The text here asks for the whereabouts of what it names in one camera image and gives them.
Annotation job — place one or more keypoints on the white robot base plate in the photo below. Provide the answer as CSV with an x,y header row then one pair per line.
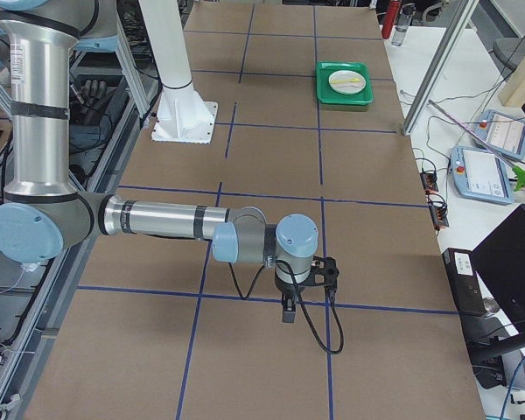
x,y
185,125

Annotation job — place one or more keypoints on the black power strip left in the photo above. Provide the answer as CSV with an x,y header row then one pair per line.
x,y
429,181

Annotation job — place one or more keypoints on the white round plate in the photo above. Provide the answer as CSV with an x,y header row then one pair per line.
x,y
347,88

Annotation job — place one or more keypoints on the black monitor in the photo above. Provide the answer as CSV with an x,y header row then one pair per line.
x,y
500,262

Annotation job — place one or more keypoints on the teach pendant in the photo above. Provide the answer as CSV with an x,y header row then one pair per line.
x,y
479,175
504,132

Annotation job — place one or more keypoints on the black box with label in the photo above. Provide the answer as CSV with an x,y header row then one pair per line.
x,y
464,282

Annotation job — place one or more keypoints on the near teach pendant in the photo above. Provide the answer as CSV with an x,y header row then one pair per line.
x,y
479,175

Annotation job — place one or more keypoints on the aluminium frame post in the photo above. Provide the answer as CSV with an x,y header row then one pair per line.
x,y
444,50

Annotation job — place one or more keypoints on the clear water bottle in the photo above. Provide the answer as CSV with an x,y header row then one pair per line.
x,y
404,21

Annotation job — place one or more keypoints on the black power strip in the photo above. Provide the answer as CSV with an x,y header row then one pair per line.
x,y
438,214
429,181

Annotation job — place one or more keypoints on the yellow plastic spoon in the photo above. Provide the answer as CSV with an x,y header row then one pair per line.
x,y
352,80

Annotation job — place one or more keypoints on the red bottle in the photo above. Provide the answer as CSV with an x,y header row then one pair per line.
x,y
390,18

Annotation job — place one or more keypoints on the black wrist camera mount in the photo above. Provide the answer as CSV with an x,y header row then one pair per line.
x,y
323,273

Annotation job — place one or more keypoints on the white central pedestal column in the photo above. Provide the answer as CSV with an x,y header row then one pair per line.
x,y
164,28

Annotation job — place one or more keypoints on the far teach pendant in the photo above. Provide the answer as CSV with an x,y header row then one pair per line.
x,y
504,132

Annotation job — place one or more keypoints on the green handled grabber tool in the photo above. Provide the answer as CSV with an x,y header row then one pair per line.
x,y
517,170

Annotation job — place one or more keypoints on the green plastic tray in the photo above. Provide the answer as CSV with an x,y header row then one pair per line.
x,y
327,96

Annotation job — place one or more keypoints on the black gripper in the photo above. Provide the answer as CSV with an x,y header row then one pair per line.
x,y
287,290

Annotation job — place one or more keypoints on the black power strip right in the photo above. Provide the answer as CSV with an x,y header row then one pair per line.
x,y
438,214

